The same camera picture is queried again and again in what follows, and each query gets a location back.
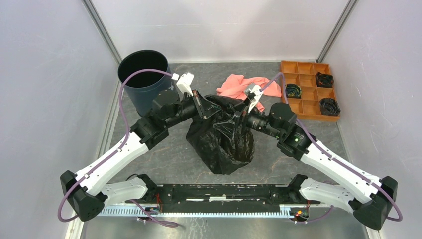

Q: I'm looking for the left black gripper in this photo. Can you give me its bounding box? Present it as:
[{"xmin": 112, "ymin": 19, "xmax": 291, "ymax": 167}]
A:
[{"xmin": 165, "ymin": 89, "xmax": 222, "ymax": 128}]

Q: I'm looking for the black plastic trash bag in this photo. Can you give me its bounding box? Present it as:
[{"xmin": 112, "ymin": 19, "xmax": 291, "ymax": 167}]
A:
[{"xmin": 186, "ymin": 95, "xmax": 255, "ymax": 175}]

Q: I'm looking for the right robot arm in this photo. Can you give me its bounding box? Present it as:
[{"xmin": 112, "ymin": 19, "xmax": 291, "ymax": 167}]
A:
[{"xmin": 214, "ymin": 102, "xmax": 403, "ymax": 230}]

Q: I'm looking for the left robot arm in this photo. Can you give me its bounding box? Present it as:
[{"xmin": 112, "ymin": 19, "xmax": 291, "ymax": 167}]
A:
[{"xmin": 60, "ymin": 90, "xmax": 221, "ymax": 222}]

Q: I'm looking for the rolled trash bag with yellow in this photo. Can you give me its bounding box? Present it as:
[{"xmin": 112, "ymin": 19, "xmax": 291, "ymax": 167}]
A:
[{"xmin": 285, "ymin": 83, "xmax": 302, "ymax": 99}]

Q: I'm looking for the rolled trash bag bottom right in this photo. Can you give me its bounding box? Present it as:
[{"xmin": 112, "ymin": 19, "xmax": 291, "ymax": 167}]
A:
[{"xmin": 319, "ymin": 98, "xmax": 341, "ymax": 116}]

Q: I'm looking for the rolled trash bag top right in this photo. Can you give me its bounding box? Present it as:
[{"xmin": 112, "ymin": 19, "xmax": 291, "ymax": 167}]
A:
[{"xmin": 316, "ymin": 72, "xmax": 334, "ymax": 88}]

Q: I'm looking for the pink crumpled cloth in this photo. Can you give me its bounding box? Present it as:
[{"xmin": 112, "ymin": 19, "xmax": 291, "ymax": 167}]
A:
[{"xmin": 216, "ymin": 74, "xmax": 282, "ymax": 100}]

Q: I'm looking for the orange wooden compartment tray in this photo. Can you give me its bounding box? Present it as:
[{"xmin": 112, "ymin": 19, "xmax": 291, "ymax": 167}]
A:
[{"xmin": 280, "ymin": 60, "xmax": 340, "ymax": 122}]

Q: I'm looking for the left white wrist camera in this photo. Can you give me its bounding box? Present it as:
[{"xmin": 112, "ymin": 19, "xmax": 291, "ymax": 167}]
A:
[{"xmin": 171, "ymin": 72, "xmax": 194, "ymax": 96}]

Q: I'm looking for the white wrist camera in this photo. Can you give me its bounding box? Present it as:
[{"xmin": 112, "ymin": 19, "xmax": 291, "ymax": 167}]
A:
[
  {"xmin": 171, "ymin": 72, "xmax": 194, "ymax": 96},
  {"xmin": 244, "ymin": 83, "xmax": 263, "ymax": 113}
]

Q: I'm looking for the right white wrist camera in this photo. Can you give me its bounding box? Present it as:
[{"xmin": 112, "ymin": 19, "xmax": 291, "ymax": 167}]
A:
[{"xmin": 244, "ymin": 83, "xmax": 263, "ymax": 113}]

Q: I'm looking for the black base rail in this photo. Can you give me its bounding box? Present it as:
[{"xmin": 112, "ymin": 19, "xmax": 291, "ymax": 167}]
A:
[{"xmin": 136, "ymin": 184, "xmax": 308, "ymax": 213}]

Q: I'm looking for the white toothed cable duct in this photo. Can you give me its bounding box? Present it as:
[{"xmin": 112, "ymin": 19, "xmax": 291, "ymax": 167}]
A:
[{"xmin": 98, "ymin": 205, "xmax": 294, "ymax": 219}]

